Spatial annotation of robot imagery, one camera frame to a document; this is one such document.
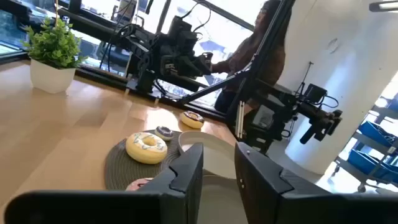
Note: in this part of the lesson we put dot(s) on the ceiling light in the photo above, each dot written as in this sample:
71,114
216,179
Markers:
384,6

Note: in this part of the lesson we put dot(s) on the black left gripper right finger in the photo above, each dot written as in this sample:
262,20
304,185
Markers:
255,180

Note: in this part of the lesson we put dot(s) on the large grey round plate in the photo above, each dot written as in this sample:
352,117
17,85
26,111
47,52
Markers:
217,155

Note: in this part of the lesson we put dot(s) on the person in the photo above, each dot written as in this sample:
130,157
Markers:
248,53

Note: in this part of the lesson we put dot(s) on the large yellow white-iced donut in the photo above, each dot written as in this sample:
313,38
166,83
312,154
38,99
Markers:
140,154

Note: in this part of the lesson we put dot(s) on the green plant in white pot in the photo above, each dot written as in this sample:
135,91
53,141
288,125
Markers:
49,77

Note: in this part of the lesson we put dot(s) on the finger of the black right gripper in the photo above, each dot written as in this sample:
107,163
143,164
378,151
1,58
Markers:
207,62
166,66

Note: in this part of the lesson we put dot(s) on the grey shelf cart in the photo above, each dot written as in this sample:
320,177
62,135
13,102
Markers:
351,168

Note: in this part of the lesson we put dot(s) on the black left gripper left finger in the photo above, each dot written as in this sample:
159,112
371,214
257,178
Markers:
186,174

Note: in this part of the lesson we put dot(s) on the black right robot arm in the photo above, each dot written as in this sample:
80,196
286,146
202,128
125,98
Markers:
177,34

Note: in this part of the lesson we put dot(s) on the black aluminium frame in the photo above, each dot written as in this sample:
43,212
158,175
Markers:
199,91

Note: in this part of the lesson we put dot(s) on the blue storage bin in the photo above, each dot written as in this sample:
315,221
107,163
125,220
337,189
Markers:
363,161
371,132

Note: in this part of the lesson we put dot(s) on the large chocolate-iced donut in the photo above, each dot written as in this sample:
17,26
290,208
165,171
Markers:
192,121

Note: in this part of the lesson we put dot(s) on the small purple-iced donut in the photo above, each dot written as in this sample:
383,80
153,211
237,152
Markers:
164,133

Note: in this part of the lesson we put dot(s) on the round dark grey placemat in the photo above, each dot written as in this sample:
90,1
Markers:
124,168

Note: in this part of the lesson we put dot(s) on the small grey round plate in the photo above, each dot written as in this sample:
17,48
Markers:
217,199

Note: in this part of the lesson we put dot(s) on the large pink-iced donut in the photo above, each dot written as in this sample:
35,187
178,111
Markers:
136,184

